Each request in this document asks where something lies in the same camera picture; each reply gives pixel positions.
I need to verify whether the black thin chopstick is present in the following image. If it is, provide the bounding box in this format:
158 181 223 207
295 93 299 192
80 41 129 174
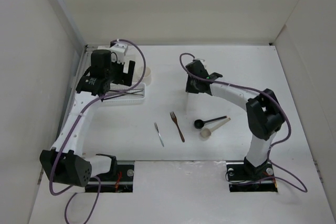
104 89 144 100

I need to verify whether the white chopstick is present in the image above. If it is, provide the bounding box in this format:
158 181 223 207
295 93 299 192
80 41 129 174
185 93 189 113

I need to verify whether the silver metal chopstick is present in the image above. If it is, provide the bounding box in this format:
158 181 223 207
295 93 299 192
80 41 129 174
109 89 144 93

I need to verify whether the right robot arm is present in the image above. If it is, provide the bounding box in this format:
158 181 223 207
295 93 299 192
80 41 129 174
184 60 285 179

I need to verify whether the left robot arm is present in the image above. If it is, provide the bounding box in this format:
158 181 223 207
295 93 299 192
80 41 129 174
40 44 135 187

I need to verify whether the white perforated square box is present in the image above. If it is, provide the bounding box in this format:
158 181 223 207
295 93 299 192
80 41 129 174
124 54 137 82

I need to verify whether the white perforated flat tray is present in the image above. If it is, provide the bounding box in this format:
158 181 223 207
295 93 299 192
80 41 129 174
102 82 146 106

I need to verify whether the cream cylindrical cup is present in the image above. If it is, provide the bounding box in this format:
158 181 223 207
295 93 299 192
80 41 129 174
135 67 152 87

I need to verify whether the brown wooden fork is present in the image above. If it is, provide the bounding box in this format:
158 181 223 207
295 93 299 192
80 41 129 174
170 111 185 143

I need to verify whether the black spoon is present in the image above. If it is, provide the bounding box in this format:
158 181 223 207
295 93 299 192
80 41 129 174
194 115 227 130

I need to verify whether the cream spoon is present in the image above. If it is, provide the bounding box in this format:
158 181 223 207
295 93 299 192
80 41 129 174
200 118 231 138

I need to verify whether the small silver fork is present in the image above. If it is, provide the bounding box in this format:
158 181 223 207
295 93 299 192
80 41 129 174
154 122 164 147

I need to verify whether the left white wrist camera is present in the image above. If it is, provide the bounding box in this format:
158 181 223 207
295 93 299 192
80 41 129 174
110 42 128 58

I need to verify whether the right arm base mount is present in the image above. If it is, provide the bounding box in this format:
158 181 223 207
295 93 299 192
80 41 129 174
225 161 278 193

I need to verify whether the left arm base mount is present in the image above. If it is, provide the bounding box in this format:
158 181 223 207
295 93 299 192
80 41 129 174
98 161 135 193

